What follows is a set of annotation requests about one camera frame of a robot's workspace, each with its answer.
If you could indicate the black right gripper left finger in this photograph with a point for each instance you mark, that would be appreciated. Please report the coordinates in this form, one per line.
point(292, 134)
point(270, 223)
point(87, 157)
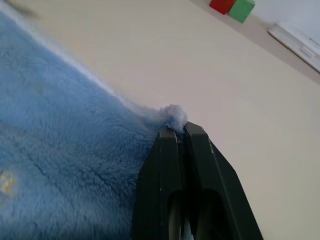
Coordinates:
point(160, 175)

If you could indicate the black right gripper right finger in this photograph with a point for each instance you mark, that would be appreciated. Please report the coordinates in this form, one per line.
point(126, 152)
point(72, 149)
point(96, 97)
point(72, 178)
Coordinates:
point(215, 185)

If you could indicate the blue fluffy towel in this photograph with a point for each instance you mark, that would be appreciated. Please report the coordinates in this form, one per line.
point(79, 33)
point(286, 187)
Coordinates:
point(62, 140)

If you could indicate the white flat device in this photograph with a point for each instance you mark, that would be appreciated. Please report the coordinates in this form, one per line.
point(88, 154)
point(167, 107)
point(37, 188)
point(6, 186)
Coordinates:
point(297, 42)

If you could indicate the green cube block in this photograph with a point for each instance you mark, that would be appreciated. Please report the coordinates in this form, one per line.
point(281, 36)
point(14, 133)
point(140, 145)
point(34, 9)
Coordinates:
point(241, 10)

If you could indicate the red cube block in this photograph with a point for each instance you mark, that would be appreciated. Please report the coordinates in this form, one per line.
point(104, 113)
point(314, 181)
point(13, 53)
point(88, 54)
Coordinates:
point(221, 6)

